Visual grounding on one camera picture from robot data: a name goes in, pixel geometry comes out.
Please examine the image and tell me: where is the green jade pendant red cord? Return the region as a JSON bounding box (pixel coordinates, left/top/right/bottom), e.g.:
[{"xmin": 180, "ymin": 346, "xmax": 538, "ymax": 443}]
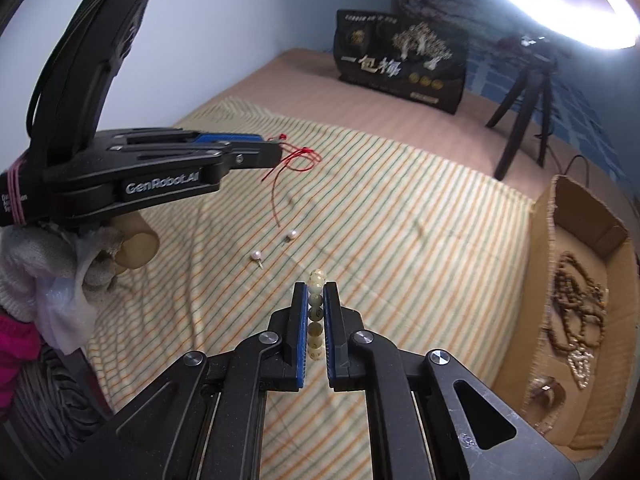
[{"xmin": 260, "ymin": 131, "xmax": 324, "ymax": 233}]

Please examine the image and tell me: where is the pale yellow bead bracelet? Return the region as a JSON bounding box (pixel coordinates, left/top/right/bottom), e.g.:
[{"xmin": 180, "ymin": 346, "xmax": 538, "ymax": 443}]
[{"xmin": 306, "ymin": 268, "xmax": 328, "ymax": 362}]

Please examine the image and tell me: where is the brown wooden bead necklace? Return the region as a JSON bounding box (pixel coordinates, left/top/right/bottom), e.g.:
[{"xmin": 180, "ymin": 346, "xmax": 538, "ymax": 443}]
[{"xmin": 546, "ymin": 251, "xmax": 609, "ymax": 354}]

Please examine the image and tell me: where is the gloved left hand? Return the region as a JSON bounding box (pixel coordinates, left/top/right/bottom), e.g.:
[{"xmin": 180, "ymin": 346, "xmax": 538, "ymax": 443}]
[{"xmin": 0, "ymin": 213, "xmax": 162, "ymax": 356}]

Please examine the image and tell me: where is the pink bed sheet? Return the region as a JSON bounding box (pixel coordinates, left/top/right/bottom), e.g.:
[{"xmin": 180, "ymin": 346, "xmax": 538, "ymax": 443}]
[{"xmin": 196, "ymin": 49, "xmax": 628, "ymax": 210}]

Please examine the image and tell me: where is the cardboard box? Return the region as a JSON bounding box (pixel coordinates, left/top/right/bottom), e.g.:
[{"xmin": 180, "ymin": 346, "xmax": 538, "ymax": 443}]
[{"xmin": 492, "ymin": 176, "xmax": 639, "ymax": 462}]

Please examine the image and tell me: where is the striped cloth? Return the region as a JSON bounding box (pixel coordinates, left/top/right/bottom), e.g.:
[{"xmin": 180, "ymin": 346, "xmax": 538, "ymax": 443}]
[{"xmin": 86, "ymin": 96, "xmax": 539, "ymax": 480}]

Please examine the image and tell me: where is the black snack bag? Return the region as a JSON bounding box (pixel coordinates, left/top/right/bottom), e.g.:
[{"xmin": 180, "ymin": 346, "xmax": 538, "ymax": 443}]
[{"xmin": 333, "ymin": 9, "xmax": 470, "ymax": 115}]

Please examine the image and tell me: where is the blue patterned blanket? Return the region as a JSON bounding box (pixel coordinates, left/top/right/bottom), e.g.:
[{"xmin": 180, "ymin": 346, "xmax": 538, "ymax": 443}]
[{"xmin": 397, "ymin": 0, "xmax": 625, "ymax": 182}]

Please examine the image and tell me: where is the white pearl necklace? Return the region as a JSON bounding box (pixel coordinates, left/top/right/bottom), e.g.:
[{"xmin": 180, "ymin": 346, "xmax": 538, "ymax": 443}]
[{"xmin": 566, "ymin": 346, "xmax": 597, "ymax": 391}]

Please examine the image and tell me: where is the black cable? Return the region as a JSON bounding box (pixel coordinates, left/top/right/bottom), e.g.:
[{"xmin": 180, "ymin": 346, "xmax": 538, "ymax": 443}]
[{"xmin": 552, "ymin": 152, "xmax": 597, "ymax": 179}]

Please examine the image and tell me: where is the camera on tripod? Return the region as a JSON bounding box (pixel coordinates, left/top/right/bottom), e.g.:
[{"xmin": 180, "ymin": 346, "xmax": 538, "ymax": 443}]
[{"xmin": 520, "ymin": 35, "xmax": 556, "ymax": 63}]

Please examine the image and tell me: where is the black camera tripod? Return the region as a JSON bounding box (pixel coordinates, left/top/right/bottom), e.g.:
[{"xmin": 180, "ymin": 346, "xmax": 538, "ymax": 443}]
[{"xmin": 486, "ymin": 58, "xmax": 554, "ymax": 181}]

